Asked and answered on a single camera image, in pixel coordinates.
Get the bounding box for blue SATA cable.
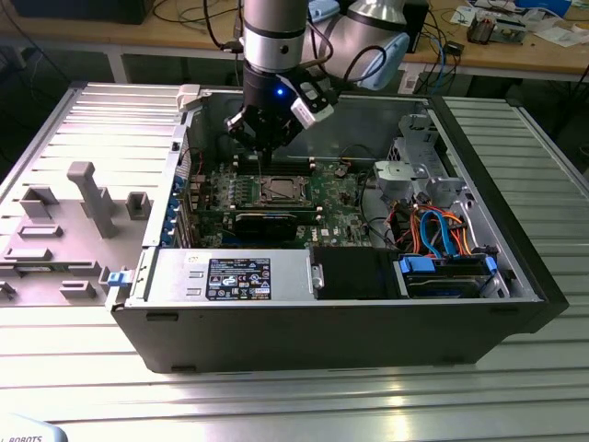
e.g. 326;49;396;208
419;208;457;260

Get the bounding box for pale grey case latch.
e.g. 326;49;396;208
175;83;204;114

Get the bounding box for orange wire bundle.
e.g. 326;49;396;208
388;202;478;258

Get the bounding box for blue plastic latch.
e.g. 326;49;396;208
105;270;133;290

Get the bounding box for black monitor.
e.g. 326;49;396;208
11;0;149;27

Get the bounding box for white paper sheets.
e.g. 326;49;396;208
533;25;589;49

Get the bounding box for pale blue teach pendant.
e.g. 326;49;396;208
0;411;71;442

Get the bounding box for green Dell motherboard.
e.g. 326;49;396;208
191;158;372;253

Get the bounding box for grey parts rack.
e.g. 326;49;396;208
0;159;156;308

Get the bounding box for blue cardboard box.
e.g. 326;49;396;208
514;0;574;18

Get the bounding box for green RAM stick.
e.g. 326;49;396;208
13;262;64;275
200;206;319;215

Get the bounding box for silver metal drive cage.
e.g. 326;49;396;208
373;112;478;206

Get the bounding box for metal drive bracket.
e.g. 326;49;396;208
494;17;529;46

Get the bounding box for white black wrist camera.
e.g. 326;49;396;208
288;77;336;129

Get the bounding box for black grey PC case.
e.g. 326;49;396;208
104;84;571;375

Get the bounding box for wooden workbench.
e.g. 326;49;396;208
0;0;589;88

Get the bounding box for CPU socket with pins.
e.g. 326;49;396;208
259;174;309;205

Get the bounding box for finned CPU cooler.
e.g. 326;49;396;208
466;12;497;46

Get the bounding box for metal socket cover frame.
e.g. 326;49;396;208
261;176;306;204

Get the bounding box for white label sheet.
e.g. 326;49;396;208
397;63;421;96

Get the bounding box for black plastic shroud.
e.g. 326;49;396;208
310;246;402;301

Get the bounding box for black RAM slot bank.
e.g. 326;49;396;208
197;205;323;223
233;153;318;176

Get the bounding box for silver power supply unit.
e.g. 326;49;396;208
145;248;324;305

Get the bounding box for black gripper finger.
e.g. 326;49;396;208
265;117;305;153
224;106;266;154

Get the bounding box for hard disk blue carrier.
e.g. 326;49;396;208
394;254;502;300

